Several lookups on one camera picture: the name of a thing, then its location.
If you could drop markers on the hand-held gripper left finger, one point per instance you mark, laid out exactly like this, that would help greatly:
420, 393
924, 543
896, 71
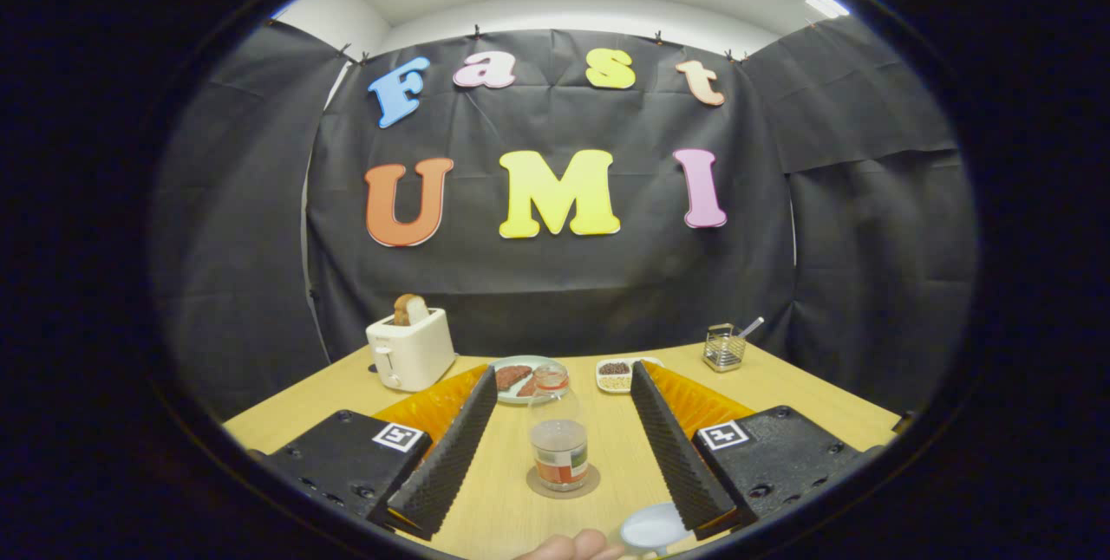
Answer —
451, 460

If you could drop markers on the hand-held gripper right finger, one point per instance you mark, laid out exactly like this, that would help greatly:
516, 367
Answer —
681, 456

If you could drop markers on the brown round coaster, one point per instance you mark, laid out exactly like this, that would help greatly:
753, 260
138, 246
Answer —
594, 484

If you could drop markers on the clear juice bottle red label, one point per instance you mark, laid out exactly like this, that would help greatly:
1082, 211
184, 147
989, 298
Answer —
559, 447

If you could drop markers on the wooden table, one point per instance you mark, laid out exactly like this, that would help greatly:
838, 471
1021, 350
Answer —
503, 491

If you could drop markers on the pale green plate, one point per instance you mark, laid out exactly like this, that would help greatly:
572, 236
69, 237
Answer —
512, 397

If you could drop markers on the brown meat piece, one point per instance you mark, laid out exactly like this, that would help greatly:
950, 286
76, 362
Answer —
512, 376
525, 388

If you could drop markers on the white divided grain dish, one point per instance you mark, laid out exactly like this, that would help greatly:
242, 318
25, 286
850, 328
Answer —
614, 374

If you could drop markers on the white toaster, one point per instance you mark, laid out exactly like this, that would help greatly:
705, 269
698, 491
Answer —
412, 352

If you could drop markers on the toast slice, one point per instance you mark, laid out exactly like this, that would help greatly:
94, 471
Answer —
411, 309

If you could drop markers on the small ceiling light panel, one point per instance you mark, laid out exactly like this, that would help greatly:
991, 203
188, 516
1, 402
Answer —
828, 5

